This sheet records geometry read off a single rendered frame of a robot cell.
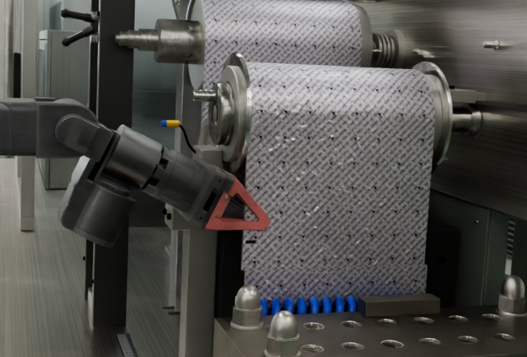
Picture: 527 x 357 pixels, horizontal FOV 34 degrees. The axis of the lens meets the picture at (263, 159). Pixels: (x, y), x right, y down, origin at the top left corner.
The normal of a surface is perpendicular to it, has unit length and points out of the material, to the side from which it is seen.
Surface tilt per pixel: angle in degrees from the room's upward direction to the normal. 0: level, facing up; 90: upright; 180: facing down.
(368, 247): 90
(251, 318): 90
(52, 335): 0
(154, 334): 0
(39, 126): 91
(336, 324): 0
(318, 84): 51
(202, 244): 90
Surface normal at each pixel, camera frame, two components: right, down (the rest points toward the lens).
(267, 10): 0.25, -0.53
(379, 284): 0.29, 0.14
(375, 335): 0.05, -0.99
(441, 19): -0.96, 0.00
